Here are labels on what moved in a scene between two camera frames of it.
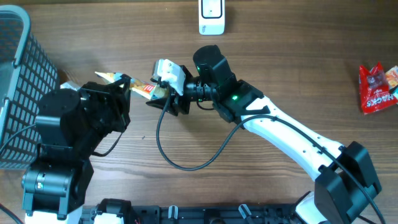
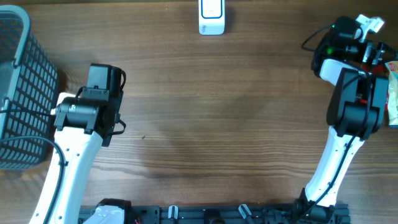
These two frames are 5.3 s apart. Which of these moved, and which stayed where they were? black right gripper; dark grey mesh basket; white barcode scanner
Moved: black right gripper
Stayed: dark grey mesh basket; white barcode scanner
